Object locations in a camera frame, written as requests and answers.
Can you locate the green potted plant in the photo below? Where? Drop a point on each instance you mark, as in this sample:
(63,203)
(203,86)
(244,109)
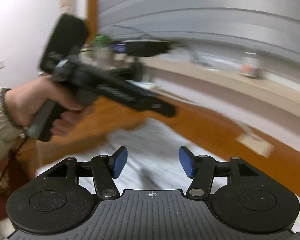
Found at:
(101,41)

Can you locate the small bottle orange label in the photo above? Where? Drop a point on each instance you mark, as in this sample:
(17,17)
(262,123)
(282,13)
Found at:
(250,66)

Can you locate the grey window blind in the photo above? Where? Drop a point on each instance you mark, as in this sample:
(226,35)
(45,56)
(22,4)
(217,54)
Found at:
(202,10)

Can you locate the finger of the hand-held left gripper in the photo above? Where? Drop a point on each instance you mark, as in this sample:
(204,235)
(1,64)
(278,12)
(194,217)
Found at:
(157,106)

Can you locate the small beige box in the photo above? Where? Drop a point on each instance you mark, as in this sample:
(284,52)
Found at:
(255,142)

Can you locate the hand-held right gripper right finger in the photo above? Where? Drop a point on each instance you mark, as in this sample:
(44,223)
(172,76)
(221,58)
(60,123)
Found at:
(185,162)

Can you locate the black device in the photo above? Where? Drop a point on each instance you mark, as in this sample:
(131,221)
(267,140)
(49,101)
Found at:
(147,47)

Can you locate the person's left hand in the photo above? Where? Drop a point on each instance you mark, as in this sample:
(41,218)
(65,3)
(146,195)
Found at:
(25,105)

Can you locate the wooden window frame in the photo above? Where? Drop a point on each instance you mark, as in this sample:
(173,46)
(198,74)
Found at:
(92,10)

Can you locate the patterned white pajama shirt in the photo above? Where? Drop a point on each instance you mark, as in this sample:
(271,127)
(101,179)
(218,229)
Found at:
(165,140)

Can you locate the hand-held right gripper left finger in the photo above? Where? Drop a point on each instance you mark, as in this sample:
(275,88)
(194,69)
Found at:
(121,162)

